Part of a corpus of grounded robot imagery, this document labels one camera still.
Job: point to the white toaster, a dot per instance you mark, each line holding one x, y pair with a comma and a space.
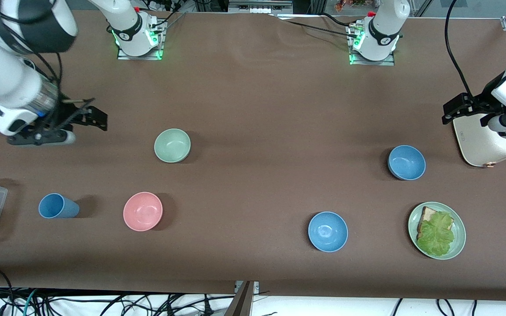
486, 145

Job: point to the pale green bowl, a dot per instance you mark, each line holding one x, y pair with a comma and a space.
172, 145

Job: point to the pink bowl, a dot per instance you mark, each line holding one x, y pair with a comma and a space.
142, 211

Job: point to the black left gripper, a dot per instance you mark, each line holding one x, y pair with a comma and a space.
477, 102

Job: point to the pale green plate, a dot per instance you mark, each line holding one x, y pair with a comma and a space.
458, 237

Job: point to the metal table edge bracket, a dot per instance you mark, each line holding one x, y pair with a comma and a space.
256, 286

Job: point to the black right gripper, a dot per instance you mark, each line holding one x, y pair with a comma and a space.
69, 115

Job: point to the dark bar under table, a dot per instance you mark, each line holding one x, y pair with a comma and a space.
240, 305

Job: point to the toasted bread slice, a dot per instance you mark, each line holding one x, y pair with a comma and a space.
428, 215

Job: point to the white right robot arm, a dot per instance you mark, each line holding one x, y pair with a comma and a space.
7, 74

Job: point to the blue plastic cup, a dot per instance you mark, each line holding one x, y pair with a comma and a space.
57, 206

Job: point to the blue bowl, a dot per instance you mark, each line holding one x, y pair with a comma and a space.
327, 231
406, 162

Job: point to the brown table cover mat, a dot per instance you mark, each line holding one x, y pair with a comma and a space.
253, 109

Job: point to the green lettuce leaf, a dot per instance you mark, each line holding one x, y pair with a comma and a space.
436, 235

